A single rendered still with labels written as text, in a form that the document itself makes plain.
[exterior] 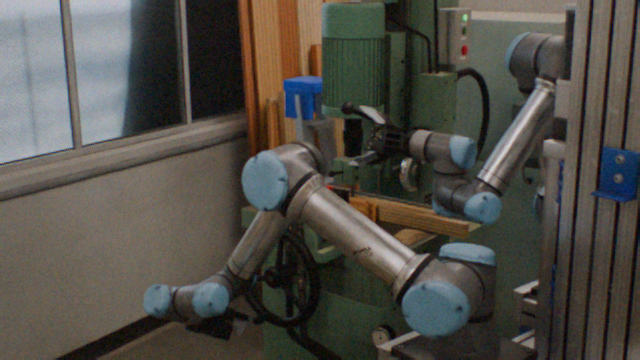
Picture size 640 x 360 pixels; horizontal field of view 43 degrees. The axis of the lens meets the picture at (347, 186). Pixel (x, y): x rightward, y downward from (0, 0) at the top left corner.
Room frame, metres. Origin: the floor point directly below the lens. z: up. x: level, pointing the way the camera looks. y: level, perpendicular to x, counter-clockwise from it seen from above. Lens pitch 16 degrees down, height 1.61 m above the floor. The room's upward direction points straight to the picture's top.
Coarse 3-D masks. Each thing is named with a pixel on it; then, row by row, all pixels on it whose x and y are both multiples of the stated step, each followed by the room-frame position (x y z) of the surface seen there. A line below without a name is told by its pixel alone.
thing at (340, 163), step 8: (336, 160) 2.25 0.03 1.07; (344, 160) 2.24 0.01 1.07; (336, 168) 2.25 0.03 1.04; (344, 168) 2.23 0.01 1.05; (352, 168) 2.22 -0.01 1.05; (360, 168) 2.25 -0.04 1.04; (368, 168) 2.28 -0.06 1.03; (336, 176) 2.25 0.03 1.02; (344, 176) 2.23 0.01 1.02; (352, 176) 2.22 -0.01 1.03; (360, 176) 2.25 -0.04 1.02; (368, 176) 2.28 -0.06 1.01; (376, 176) 2.31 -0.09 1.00; (352, 184) 2.22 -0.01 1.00
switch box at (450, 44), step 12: (444, 12) 2.42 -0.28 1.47; (456, 12) 2.40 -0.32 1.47; (468, 12) 2.45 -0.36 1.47; (444, 24) 2.42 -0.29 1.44; (456, 24) 2.40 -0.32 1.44; (468, 24) 2.46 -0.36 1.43; (444, 36) 2.41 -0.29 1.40; (456, 36) 2.40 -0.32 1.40; (468, 36) 2.46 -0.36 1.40; (444, 48) 2.41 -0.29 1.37; (456, 48) 2.40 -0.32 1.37; (468, 48) 2.46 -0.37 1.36; (444, 60) 2.41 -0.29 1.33; (456, 60) 2.40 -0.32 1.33; (468, 60) 2.47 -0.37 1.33
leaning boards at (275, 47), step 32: (256, 0) 3.77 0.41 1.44; (288, 0) 4.02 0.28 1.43; (320, 0) 4.25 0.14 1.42; (256, 32) 3.75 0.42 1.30; (288, 32) 4.00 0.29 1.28; (320, 32) 4.23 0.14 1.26; (256, 64) 3.74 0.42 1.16; (288, 64) 3.98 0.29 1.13; (320, 64) 4.05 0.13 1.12; (256, 96) 3.75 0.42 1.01; (256, 128) 3.74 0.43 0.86; (288, 128) 3.69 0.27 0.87
